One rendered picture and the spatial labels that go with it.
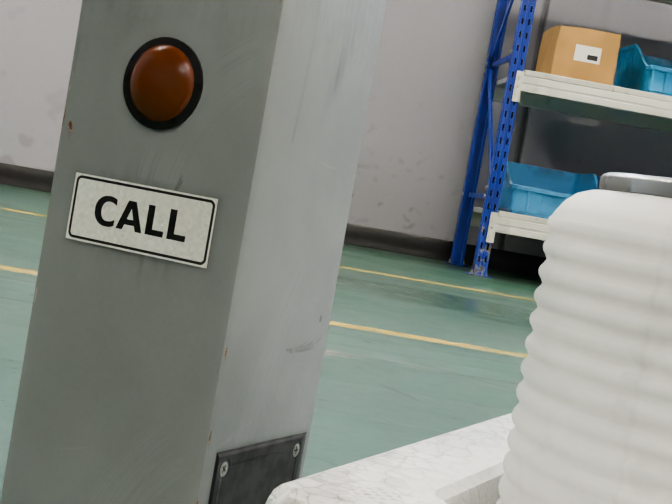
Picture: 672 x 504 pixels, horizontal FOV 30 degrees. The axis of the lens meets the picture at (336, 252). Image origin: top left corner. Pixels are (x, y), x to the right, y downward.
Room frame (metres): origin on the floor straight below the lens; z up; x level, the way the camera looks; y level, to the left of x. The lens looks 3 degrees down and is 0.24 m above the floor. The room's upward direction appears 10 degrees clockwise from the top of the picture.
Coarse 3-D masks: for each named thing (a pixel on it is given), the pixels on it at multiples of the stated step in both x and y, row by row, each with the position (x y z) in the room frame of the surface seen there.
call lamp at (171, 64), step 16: (160, 48) 0.36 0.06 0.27; (176, 48) 0.36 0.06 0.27; (144, 64) 0.37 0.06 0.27; (160, 64) 0.36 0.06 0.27; (176, 64) 0.36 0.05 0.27; (144, 80) 0.36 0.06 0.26; (160, 80) 0.36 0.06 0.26; (176, 80) 0.36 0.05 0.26; (192, 80) 0.36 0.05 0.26; (144, 96) 0.36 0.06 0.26; (160, 96) 0.36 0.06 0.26; (176, 96) 0.36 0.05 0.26; (144, 112) 0.37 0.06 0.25; (160, 112) 0.36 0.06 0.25; (176, 112) 0.36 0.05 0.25
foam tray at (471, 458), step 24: (456, 432) 0.35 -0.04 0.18; (480, 432) 0.35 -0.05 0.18; (504, 432) 0.36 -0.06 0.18; (384, 456) 0.30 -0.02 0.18; (408, 456) 0.30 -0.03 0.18; (432, 456) 0.31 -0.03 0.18; (456, 456) 0.31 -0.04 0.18; (480, 456) 0.32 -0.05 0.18; (504, 456) 0.32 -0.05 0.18; (312, 480) 0.26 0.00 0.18; (336, 480) 0.26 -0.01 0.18; (360, 480) 0.27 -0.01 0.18; (384, 480) 0.27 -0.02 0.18; (408, 480) 0.28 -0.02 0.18; (432, 480) 0.28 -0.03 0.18; (456, 480) 0.28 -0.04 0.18; (480, 480) 0.30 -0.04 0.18
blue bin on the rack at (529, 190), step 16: (512, 176) 5.24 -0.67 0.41; (528, 176) 5.24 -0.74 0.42; (544, 176) 5.25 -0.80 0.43; (560, 176) 5.26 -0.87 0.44; (576, 176) 5.25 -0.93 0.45; (592, 176) 5.02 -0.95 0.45; (512, 192) 4.77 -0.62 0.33; (528, 192) 4.76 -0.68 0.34; (544, 192) 4.76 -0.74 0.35; (560, 192) 5.25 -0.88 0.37; (576, 192) 5.19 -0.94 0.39; (512, 208) 4.77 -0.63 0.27; (528, 208) 4.77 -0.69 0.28; (544, 208) 4.77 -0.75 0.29
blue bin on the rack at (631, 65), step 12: (624, 48) 5.15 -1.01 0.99; (636, 48) 4.99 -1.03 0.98; (624, 60) 5.15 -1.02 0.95; (636, 60) 4.99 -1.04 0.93; (648, 60) 5.28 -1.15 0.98; (660, 60) 5.29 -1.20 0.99; (624, 72) 5.13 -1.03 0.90; (636, 72) 4.97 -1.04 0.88; (648, 72) 4.83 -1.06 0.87; (660, 72) 4.80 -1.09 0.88; (624, 84) 5.11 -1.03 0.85; (636, 84) 4.95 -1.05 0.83; (648, 84) 4.81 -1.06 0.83; (660, 84) 4.80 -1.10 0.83
